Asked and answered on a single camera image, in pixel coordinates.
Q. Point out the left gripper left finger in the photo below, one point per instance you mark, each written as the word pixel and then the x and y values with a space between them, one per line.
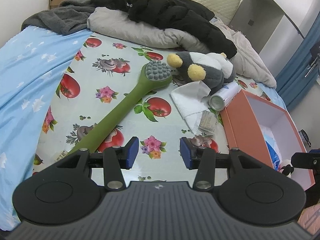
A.
pixel 115 159

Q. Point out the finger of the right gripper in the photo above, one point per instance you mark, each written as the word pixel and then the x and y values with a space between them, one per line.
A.
pixel 308 161

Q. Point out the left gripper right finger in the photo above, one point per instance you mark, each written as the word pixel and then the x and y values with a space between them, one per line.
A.
pixel 203 160

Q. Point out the clear packet with printed label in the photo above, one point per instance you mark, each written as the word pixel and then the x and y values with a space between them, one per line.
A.
pixel 208 122

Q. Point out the white waffle cloth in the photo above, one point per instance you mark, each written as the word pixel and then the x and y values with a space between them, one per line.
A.
pixel 187 99

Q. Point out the orange cardboard box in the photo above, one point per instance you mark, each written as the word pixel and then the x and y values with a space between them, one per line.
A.
pixel 252 123

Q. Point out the white cylindrical can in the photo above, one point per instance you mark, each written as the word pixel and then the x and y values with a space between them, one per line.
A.
pixel 223 97

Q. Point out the blue curtain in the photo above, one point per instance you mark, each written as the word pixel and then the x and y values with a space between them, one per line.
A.
pixel 300 73

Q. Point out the fruit pattern tablecloth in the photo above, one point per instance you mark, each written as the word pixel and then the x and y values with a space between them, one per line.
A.
pixel 96 82

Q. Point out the grey penguin plush toy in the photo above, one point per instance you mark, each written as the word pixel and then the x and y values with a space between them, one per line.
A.
pixel 214 69

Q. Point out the green massage brush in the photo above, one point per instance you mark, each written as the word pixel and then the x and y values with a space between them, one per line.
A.
pixel 153 76

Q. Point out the grey quilted blanket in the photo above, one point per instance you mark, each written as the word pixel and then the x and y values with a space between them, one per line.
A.
pixel 116 24

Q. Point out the blue bed sheet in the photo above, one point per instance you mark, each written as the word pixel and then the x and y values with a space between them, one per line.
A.
pixel 32 65

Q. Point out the dark grey towel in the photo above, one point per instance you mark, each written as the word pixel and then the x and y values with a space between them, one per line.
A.
pixel 68 18

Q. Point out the white shelf unit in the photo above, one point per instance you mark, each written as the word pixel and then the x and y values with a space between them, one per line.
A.
pixel 275 28

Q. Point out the black fleece jacket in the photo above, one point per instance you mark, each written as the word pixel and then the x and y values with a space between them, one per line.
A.
pixel 184 15

